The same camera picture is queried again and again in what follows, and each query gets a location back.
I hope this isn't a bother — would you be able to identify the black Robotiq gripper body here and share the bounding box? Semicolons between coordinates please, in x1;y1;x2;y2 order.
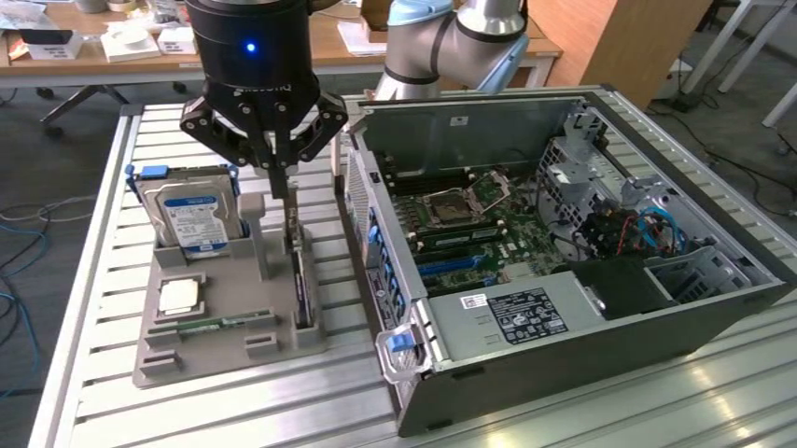
184;0;323;141

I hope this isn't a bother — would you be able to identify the black low-profile graphics card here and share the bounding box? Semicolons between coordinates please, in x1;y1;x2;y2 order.
273;170;317;331

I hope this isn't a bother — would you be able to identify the small white labelled box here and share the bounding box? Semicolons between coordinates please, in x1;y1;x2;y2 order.
156;26;202;57

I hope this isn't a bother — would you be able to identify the white paper stack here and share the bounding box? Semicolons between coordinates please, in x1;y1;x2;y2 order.
338;21;391;58

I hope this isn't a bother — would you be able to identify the hard disk with blue caddy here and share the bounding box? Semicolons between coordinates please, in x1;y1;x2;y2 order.
126;157;250;260

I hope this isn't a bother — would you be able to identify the white box with round roll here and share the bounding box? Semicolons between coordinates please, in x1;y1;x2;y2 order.
99;23;163;63

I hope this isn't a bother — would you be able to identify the brown cardboard box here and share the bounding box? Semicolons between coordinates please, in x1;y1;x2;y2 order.
361;0;393;44

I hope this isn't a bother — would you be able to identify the black office chair base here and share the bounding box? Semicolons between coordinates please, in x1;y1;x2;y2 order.
38;83;190;137

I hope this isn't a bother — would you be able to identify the CPU socket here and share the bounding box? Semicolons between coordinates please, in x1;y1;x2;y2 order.
419;189;480;231

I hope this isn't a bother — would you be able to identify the metal socket cover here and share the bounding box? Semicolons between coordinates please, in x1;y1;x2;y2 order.
466;166;514;200

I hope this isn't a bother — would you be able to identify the white box with black lid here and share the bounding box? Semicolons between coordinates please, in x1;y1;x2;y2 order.
18;27;84;62

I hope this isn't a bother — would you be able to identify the RAM stick with white label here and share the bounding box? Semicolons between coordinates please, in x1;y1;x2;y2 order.
414;226;505;247

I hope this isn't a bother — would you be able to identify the silver CPU chip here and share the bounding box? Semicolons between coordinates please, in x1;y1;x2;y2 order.
158;278;206;315

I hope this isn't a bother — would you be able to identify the grey plastic parts rack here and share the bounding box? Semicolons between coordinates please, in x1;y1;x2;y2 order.
132;193;331;389

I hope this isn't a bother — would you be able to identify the blue expansion slot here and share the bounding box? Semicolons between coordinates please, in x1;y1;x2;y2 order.
417;254;488;277

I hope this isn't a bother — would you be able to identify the green RAM stick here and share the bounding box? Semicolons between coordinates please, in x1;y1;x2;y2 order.
147;307;275;336

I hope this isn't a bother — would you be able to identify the perforated silver drive cage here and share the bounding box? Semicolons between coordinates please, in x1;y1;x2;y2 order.
534;134;630;225

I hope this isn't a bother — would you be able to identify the grey power supply unit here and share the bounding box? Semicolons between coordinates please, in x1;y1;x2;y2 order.
426;272;606;363

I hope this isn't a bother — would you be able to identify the wooden cabinet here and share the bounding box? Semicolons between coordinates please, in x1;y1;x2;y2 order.
529;0;714;109

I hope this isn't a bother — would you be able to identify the black plastic air shroud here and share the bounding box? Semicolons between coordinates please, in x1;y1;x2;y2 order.
566;258;681;322

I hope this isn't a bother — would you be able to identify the dark grey open PC case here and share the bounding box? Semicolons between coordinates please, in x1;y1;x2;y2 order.
329;83;788;439

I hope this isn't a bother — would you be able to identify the silver disk bay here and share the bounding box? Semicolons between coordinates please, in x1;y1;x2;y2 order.
642;245;753;305

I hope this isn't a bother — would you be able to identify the wooden desk with white frame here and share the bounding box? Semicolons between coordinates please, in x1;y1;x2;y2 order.
0;0;565;102

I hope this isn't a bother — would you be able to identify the white floor cable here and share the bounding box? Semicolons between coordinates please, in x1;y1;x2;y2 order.
0;194;96;223

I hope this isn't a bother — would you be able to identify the blue floor cable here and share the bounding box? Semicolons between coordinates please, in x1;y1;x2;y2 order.
0;223;50;399

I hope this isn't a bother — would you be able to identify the red wire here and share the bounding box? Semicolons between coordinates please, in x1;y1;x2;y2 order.
614;212;644;257

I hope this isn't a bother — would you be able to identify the blue SATA wire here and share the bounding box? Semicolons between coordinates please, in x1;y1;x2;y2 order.
638;206;692;257

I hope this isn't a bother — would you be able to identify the white table frame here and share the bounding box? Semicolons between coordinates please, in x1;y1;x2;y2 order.
680;0;797;128

